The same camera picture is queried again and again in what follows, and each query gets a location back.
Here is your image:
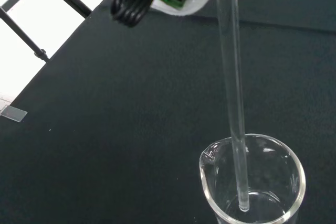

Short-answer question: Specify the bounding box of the clear glass beaker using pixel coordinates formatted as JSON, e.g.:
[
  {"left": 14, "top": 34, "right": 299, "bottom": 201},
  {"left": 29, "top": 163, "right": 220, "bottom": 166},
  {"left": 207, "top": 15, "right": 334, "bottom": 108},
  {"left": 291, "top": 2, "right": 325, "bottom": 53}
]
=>
[{"left": 198, "top": 132, "right": 307, "bottom": 224}]

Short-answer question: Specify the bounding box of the black bench cloth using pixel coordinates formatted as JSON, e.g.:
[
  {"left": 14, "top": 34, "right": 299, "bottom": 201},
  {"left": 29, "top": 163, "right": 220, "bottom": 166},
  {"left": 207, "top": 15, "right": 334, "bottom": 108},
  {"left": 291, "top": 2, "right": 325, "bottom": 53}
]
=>
[{"left": 0, "top": 0, "right": 336, "bottom": 224}]

